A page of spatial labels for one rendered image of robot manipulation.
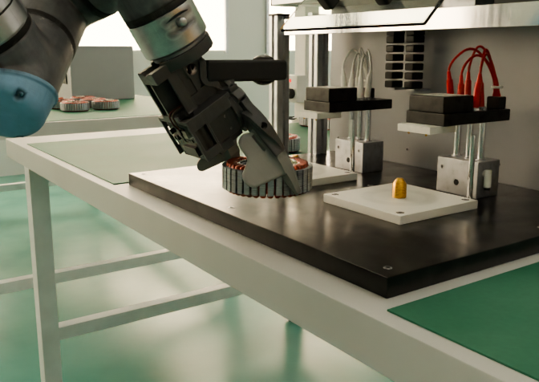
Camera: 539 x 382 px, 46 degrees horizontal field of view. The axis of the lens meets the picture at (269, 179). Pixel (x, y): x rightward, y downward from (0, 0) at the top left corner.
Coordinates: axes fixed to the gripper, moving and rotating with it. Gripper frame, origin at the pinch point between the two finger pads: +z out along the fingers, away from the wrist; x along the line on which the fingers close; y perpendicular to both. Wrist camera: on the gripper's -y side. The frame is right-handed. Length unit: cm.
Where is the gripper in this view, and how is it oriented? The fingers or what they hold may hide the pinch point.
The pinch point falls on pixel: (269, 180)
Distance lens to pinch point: 78.5
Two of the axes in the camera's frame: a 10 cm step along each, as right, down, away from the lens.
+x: 5.7, 1.6, -8.1
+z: 4.2, 7.9, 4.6
